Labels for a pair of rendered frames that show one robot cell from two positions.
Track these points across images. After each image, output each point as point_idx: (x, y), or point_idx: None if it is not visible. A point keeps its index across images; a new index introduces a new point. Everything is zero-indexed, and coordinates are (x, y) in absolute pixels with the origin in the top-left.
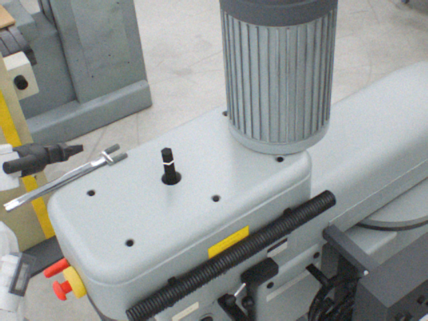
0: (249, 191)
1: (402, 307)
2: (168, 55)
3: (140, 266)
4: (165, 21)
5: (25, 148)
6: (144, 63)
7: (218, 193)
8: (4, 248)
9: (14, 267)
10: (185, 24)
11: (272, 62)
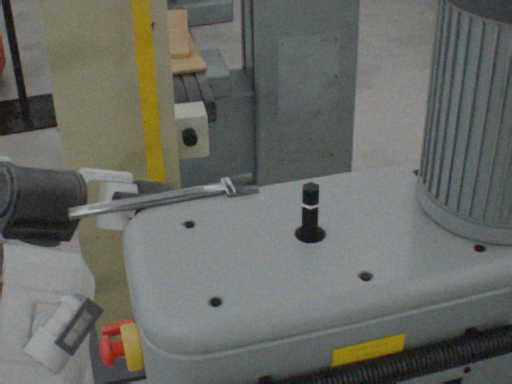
0: (420, 279)
1: None
2: (385, 162)
3: (220, 339)
4: (392, 121)
5: (150, 184)
6: (351, 161)
7: (371, 270)
8: (73, 290)
9: (72, 313)
10: (415, 131)
11: (497, 84)
